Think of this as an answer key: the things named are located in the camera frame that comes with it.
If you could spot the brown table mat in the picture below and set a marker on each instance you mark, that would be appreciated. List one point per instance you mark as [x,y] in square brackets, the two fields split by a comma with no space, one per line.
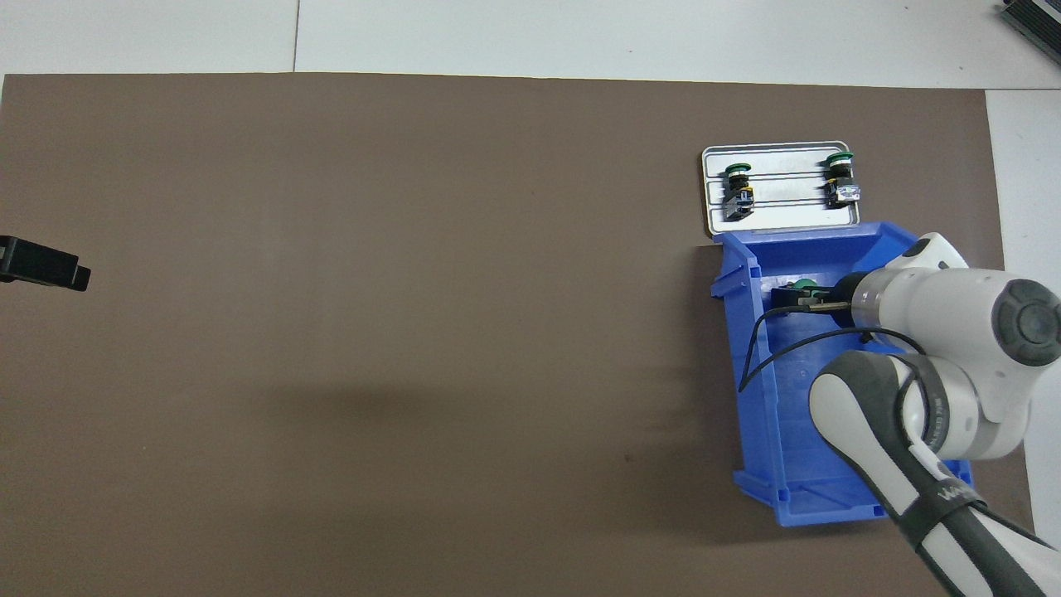
[414,414]

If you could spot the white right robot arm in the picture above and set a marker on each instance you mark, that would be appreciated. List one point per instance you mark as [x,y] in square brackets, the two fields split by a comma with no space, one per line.
[937,332]

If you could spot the silver metal tray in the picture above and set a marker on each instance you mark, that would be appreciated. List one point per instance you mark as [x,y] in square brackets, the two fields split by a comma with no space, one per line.
[787,215]

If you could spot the green push button switch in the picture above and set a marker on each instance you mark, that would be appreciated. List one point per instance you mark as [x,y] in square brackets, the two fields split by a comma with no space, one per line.
[804,287]
[840,178]
[737,191]

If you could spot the blue plastic storage bin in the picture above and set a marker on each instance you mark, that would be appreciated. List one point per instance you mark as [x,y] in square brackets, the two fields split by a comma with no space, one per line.
[771,348]

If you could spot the grey ribbed device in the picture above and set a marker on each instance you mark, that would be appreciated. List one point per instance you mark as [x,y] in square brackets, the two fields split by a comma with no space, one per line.
[1036,16]

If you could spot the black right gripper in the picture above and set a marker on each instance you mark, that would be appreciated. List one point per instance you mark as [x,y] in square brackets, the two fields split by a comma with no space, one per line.
[845,292]

